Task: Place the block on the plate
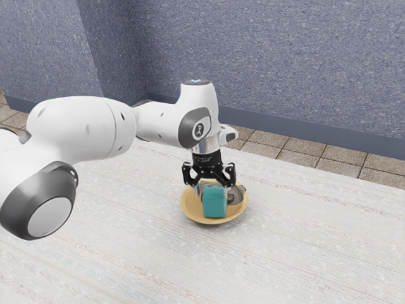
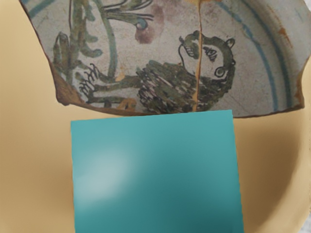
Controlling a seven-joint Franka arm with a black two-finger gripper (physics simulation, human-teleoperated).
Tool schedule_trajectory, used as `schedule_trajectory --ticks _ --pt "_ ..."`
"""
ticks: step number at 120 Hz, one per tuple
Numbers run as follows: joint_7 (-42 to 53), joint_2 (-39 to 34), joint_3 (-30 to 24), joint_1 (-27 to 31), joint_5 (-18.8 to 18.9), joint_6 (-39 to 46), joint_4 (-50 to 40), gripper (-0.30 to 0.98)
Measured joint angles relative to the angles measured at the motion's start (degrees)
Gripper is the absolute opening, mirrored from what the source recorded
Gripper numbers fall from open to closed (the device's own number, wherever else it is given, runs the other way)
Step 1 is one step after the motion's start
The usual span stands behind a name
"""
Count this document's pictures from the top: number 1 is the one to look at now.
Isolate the tan shallow bowl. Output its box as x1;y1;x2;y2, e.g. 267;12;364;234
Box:
179;179;249;225

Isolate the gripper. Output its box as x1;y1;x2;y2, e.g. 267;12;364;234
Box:
180;150;237;206

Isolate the teal block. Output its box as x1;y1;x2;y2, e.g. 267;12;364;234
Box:
202;186;229;219

